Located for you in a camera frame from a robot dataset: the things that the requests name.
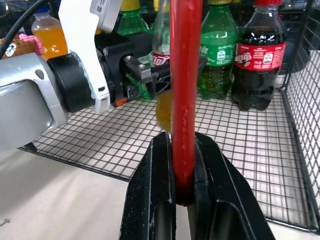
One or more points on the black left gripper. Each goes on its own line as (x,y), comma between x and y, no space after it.
(113,55)

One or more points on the orange juice plastic bottle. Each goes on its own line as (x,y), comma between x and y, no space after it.
(50,37)

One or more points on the red rod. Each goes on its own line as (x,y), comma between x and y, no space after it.
(184,75)

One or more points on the glass bottle with red label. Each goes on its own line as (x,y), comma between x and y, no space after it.
(160,40)

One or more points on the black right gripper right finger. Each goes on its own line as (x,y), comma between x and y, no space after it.
(225,200)

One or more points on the pink soft item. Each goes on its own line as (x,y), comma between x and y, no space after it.
(30,40)

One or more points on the plastic cola bottle red label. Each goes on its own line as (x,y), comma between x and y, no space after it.
(260,57)

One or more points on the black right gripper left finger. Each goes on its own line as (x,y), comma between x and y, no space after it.
(142,190)

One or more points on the green plastic soda bottle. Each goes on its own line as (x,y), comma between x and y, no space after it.
(217,50)
(130,23)

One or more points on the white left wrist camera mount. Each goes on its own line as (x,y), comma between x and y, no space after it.
(82,45)

